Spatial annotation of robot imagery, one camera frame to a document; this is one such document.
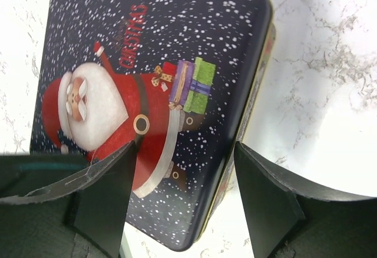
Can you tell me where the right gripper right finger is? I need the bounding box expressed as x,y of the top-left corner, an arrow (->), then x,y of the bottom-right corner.
234,143 -> 376,257

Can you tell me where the cookie tin box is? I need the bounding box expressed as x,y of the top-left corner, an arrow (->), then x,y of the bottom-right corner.
194,22 -> 276,243

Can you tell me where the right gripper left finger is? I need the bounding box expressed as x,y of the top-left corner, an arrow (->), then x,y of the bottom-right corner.
1,142 -> 136,257

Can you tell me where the gold tin lid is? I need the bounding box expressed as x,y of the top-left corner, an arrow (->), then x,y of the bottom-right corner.
30,0 -> 273,252

